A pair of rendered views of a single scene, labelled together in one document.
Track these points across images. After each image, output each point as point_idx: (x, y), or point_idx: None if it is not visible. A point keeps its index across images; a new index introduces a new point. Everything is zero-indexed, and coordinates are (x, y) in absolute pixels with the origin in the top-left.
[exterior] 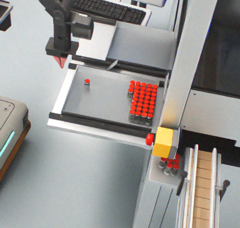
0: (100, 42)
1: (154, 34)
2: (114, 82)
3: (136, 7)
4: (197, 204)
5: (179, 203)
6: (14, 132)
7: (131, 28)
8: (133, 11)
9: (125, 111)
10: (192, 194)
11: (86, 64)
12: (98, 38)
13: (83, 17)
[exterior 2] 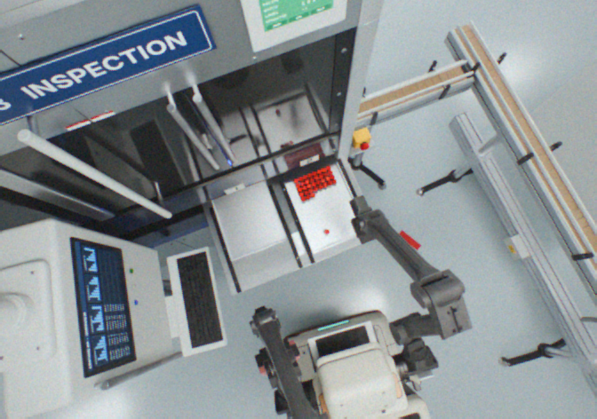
0: (264, 260)
1: (220, 222)
2: (304, 218)
3: (171, 273)
4: (379, 105)
5: (383, 117)
6: (318, 328)
7: (227, 245)
8: (187, 267)
9: (329, 192)
10: (382, 106)
11: (300, 251)
12: (259, 265)
13: (359, 205)
